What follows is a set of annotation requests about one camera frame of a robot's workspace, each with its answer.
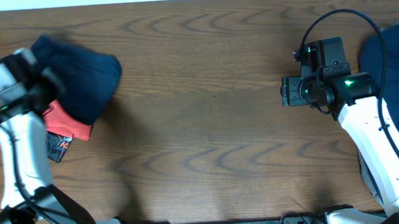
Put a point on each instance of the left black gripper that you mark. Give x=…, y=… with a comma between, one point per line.
x=49, y=85

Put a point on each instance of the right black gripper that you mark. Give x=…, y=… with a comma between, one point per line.
x=290, y=90

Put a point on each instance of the dark blue denim shorts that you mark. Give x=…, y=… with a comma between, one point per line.
x=90, y=78

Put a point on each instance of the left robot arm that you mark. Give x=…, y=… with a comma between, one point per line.
x=30, y=195

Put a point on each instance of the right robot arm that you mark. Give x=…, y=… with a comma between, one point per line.
x=352, y=101

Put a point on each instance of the folded orange t-shirt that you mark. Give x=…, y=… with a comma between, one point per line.
x=60, y=122

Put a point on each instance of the folded black orange-print garment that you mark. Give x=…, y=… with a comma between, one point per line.
x=57, y=146

